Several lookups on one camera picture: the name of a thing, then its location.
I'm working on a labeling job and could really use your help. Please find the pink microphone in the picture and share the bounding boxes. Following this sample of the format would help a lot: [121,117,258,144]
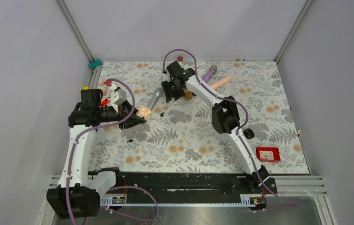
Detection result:
[210,75,233,90]

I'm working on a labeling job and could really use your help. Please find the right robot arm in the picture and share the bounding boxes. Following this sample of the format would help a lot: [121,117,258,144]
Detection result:
[161,61,276,195]

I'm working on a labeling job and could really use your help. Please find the gold microphone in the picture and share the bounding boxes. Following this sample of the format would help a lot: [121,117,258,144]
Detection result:
[184,90,193,101]

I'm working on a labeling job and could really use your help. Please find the teal corner clip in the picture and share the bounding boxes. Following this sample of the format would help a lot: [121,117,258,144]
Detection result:
[88,59,102,69]

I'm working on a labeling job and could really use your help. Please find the beige charging case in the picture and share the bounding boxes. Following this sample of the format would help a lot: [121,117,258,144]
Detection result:
[136,106,152,120]

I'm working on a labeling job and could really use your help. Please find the bottom purple cable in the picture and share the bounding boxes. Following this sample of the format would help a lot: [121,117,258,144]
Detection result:
[108,187,160,223]

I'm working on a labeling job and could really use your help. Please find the floral table mat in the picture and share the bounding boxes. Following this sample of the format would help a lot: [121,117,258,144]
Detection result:
[88,61,310,174]

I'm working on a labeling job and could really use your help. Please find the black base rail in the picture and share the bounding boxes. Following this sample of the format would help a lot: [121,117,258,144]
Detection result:
[114,172,265,204]

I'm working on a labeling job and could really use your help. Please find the silver microphone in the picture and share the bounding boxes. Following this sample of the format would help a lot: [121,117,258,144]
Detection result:
[147,88,164,111]

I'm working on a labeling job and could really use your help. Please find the red triangle block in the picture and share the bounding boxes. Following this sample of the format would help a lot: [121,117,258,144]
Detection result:
[103,81,112,87]

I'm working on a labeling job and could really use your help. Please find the purple glitter microphone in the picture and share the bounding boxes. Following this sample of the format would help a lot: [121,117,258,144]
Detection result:
[202,65,218,83]

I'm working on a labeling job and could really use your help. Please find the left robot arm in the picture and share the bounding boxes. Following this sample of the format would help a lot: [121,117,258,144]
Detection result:
[46,87,137,219]

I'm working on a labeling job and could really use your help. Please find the red box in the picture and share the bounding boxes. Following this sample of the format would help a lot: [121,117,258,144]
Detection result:
[256,146,281,163]

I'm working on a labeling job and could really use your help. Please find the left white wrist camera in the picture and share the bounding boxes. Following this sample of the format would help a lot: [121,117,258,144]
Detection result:
[109,83,127,108]

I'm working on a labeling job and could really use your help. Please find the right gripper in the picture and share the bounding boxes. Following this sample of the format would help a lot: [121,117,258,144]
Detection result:
[161,78,186,104]

